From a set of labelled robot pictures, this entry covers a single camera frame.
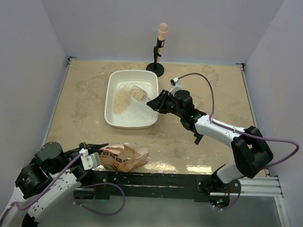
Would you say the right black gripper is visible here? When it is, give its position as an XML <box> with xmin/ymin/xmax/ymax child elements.
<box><xmin>147</xmin><ymin>90</ymin><xmax>185</xmax><ymax>118</ymax></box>

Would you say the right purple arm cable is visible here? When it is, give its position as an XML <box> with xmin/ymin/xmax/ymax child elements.
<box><xmin>174</xmin><ymin>72</ymin><xmax>303</xmax><ymax>171</ymax></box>

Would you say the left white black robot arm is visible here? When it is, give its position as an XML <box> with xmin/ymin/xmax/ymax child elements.
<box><xmin>0</xmin><ymin>141</ymin><xmax>106</xmax><ymax>227</ymax></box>

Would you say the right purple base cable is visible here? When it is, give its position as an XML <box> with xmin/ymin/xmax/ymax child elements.
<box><xmin>211</xmin><ymin>180</ymin><xmax>243</xmax><ymax>212</ymax></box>

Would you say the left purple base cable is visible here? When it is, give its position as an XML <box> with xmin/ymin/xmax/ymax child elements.
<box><xmin>72</xmin><ymin>181</ymin><xmax>127</xmax><ymax>216</ymax></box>

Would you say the white plastic litter box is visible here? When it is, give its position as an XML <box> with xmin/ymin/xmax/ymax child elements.
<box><xmin>104</xmin><ymin>70</ymin><xmax>159</xmax><ymax>129</ymax></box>

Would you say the clear plastic scoop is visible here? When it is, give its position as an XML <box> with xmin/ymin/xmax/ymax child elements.
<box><xmin>130</xmin><ymin>86</ymin><xmax>151</xmax><ymax>103</ymax></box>

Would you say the black stand with beige handle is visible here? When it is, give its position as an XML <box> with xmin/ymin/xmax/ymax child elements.
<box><xmin>146</xmin><ymin>23</ymin><xmax>168</xmax><ymax>77</ymax></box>

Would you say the pink cat litter bag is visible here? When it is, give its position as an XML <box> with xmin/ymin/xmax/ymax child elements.
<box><xmin>99</xmin><ymin>142</ymin><xmax>149</xmax><ymax>172</ymax></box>

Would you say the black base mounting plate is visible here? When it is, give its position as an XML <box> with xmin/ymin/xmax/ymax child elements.
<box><xmin>74</xmin><ymin>171</ymin><xmax>241</xmax><ymax>203</ymax></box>

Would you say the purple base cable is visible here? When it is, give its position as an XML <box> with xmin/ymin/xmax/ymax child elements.
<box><xmin>211</xmin><ymin>180</ymin><xmax>243</xmax><ymax>212</ymax></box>
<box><xmin>72</xmin><ymin>181</ymin><xmax>127</xmax><ymax>216</ymax></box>

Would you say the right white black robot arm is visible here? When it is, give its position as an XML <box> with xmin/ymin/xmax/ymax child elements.
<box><xmin>146</xmin><ymin>90</ymin><xmax>274</xmax><ymax>192</ymax></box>

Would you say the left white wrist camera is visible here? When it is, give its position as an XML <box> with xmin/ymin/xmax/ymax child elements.
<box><xmin>79</xmin><ymin>148</ymin><xmax>101</xmax><ymax>171</ymax></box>

